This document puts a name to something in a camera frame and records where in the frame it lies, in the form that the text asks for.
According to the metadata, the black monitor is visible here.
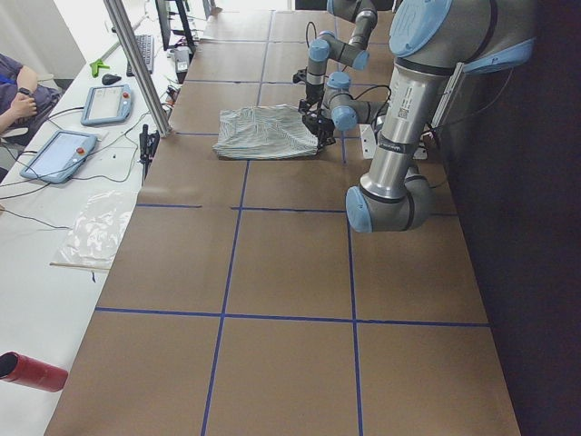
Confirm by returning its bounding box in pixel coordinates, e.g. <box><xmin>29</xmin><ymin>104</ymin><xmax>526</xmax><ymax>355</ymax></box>
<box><xmin>154</xmin><ymin>0</ymin><xmax>197</xmax><ymax>51</ymax></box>

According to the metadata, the red cylinder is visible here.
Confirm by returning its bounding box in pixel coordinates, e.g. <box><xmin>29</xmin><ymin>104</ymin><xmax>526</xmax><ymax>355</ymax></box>
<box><xmin>1</xmin><ymin>352</ymin><xmax>68</xmax><ymax>392</ymax></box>

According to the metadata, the black keyboard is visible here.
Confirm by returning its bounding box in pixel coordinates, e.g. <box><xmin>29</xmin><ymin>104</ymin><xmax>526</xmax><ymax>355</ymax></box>
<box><xmin>135</xmin><ymin>35</ymin><xmax>155</xmax><ymax>74</ymax></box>

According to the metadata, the aluminium frame post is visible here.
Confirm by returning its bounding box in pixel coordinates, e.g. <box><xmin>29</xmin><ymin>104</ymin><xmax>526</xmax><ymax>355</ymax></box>
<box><xmin>103</xmin><ymin>0</ymin><xmax>171</xmax><ymax>137</ymax></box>

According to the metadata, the near blue teach pendant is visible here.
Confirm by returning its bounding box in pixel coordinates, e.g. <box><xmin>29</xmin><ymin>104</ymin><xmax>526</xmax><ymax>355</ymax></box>
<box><xmin>20</xmin><ymin>130</ymin><xmax>98</xmax><ymax>183</ymax></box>

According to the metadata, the seated person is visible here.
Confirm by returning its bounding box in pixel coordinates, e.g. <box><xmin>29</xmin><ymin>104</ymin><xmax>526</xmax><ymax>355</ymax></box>
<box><xmin>1</xmin><ymin>54</ymin><xmax>62</xmax><ymax>145</ymax></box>

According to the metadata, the black computer mouse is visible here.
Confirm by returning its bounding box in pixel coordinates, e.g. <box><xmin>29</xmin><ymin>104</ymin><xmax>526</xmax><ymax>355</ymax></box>
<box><xmin>102</xmin><ymin>74</ymin><xmax>122</xmax><ymax>86</ymax></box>

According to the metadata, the clear plastic bag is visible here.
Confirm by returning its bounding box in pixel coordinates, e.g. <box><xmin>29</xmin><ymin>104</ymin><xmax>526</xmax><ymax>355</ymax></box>
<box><xmin>51</xmin><ymin>191</ymin><xmax>137</xmax><ymax>271</ymax></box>

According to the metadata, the far blue teach pendant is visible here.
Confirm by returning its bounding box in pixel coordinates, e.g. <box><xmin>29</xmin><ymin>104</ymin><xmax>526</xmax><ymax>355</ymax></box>
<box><xmin>81</xmin><ymin>84</ymin><xmax>133</xmax><ymax>126</ymax></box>

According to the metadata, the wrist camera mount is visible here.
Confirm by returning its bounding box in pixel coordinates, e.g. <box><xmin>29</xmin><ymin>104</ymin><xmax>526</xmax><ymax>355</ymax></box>
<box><xmin>292</xmin><ymin>68</ymin><xmax>308</xmax><ymax>84</ymax></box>

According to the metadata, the green tool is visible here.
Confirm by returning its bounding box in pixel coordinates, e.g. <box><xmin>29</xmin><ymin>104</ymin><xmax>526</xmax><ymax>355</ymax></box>
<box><xmin>90</xmin><ymin>58</ymin><xmax>110</xmax><ymax>77</ymax></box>

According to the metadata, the blue teach pendant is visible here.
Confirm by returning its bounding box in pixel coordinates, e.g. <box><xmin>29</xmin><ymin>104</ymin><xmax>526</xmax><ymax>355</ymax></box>
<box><xmin>81</xmin><ymin>84</ymin><xmax>133</xmax><ymax>126</ymax></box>
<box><xmin>20</xmin><ymin>130</ymin><xmax>98</xmax><ymax>183</ymax></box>

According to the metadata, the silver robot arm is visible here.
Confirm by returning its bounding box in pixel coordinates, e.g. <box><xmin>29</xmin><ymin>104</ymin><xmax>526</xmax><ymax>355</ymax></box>
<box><xmin>293</xmin><ymin>1</ymin><xmax>537</xmax><ymax>233</ymax></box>
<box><xmin>292</xmin><ymin>0</ymin><xmax>378</xmax><ymax>117</ymax></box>

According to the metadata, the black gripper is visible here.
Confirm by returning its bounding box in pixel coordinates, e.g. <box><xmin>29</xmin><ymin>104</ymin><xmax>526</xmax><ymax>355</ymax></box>
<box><xmin>298</xmin><ymin>83</ymin><xmax>325</xmax><ymax>119</ymax></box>
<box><xmin>302</xmin><ymin>114</ymin><xmax>336</xmax><ymax>150</ymax></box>

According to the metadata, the navy white striped polo shirt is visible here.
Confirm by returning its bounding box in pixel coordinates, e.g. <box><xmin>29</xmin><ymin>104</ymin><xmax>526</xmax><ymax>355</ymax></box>
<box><xmin>213</xmin><ymin>104</ymin><xmax>318</xmax><ymax>160</ymax></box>

